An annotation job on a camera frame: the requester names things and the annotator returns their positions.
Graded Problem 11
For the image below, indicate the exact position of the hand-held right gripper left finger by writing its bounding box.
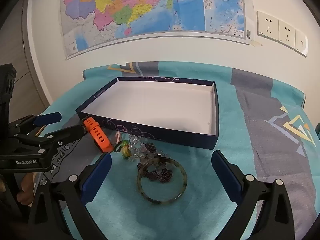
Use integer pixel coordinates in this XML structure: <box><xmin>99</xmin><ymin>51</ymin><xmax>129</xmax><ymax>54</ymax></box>
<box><xmin>27</xmin><ymin>152</ymin><xmax>113</xmax><ymax>240</ymax></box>

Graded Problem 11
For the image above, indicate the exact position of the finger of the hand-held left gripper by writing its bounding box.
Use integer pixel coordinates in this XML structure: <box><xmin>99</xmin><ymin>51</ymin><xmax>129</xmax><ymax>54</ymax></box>
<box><xmin>9</xmin><ymin>112</ymin><xmax>62</xmax><ymax>134</ymax></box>
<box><xmin>17</xmin><ymin>124</ymin><xmax>88</xmax><ymax>155</ymax></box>

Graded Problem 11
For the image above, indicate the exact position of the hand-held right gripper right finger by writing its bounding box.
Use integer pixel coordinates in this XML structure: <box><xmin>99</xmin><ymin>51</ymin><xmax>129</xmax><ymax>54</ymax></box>
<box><xmin>211</xmin><ymin>150</ymin><xmax>295</xmax><ymax>240</ymax></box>

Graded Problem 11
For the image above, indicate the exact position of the orange smart watch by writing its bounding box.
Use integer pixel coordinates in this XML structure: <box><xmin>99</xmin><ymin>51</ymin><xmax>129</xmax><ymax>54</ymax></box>
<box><xmin>83</xmin><ymin>116</ymin><xmax>113</xmax><ymax>153</ymax></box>

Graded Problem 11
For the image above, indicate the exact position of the gold ring with green stone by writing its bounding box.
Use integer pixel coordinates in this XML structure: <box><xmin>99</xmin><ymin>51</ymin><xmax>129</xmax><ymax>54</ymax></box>
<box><xmin>121</xmin><ymin>141</ymin><xmax>132</xmax><ymax>158</ymax></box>

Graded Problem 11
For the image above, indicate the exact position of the purple and clear bead bracelet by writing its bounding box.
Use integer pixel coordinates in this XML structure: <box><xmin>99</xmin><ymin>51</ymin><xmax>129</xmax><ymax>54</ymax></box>
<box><xmin>128</xmin><ymin>134</ymin><xmax>174</xmax><ymax>183</ymax></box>

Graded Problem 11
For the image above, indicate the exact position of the green marbled bangle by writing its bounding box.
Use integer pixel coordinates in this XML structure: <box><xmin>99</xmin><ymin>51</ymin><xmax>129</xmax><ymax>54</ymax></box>
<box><xmin>137</xmin><ymin>157</ymin><xmax>187</xmax><ymax>204</ymax></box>

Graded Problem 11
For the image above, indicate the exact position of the dark blue cardboard box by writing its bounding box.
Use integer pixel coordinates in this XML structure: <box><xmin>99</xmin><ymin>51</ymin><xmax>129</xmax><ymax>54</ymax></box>
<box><xmin>76</xmin><ymin>77</ymin><xmax>220</xmax><ymax>150</ymax></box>

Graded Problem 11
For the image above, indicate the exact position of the person's left hand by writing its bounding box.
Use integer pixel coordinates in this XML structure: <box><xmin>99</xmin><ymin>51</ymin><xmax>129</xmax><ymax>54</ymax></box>
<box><xmin>17</xmin><ymin>174</ymin><xmax>34</xmax><ymax>205</ymax></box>

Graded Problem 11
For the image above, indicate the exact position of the teal and grey printed tablecloth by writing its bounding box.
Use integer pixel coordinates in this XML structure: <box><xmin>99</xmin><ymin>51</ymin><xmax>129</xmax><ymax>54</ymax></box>
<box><xmin>32</xmin><ymin>61</ymin><xmax>320</xmax><ymax>240</ymax></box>

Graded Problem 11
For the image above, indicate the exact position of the colourful wall map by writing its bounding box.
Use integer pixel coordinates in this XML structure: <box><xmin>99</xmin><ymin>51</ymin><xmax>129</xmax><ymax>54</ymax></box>
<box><xmin>60</xmin><ymin>0</ymin><xmax>253</xmax><ymax>58</ymax></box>

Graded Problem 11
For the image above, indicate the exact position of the white wall switch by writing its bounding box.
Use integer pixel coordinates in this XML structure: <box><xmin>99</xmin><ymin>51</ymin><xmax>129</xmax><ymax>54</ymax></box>
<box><xmin>294</xmin><ymin>29</ymin><xmax>309</xmax><ymax>56</ymax></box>

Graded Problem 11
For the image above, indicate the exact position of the white wall socket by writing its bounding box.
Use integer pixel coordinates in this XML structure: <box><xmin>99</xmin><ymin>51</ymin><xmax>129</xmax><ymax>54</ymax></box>
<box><xmin>257</xmin><ymin>11</ymin><xmax>280</xmax><ymax>42</ymax></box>
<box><xmin>278</xmin><ymin>20</ymin><xmax>297</xmax><ymax>48</ymax></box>

